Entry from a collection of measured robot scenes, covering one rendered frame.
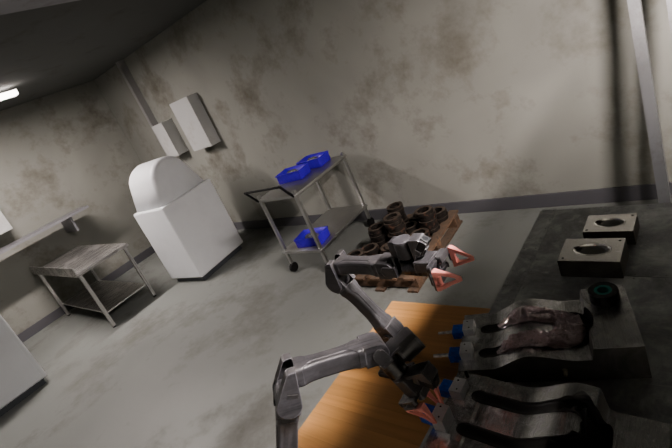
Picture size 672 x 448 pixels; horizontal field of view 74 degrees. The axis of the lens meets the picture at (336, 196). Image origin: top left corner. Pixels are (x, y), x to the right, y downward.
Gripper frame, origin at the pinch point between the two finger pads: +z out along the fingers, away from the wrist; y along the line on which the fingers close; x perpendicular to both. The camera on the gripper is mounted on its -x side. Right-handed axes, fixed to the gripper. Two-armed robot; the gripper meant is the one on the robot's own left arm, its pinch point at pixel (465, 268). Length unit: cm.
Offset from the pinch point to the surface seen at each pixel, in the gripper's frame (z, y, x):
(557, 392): 21.1, -12.9, 27.4
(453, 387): -5.1, -17.7, 28.2
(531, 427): 16.8, -22.8, 29.7
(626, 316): 32.8, 17.9, 28.1
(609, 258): 24, 52, 32
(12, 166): -663, 92, -76
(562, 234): 3, 80, 40
